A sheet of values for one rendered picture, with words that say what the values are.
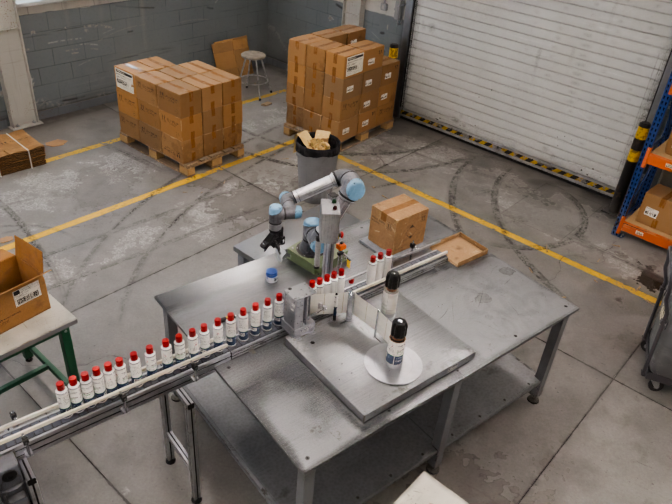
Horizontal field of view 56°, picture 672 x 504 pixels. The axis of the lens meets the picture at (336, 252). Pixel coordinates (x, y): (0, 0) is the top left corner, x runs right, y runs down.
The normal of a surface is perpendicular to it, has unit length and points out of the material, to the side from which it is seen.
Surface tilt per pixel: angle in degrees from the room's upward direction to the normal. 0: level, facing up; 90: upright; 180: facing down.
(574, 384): 0
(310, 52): 89
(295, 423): 0
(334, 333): 0
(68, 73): 90
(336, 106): 88
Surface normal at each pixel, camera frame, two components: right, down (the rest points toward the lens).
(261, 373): 0.07, -0.83
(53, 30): 0.74, 0.42
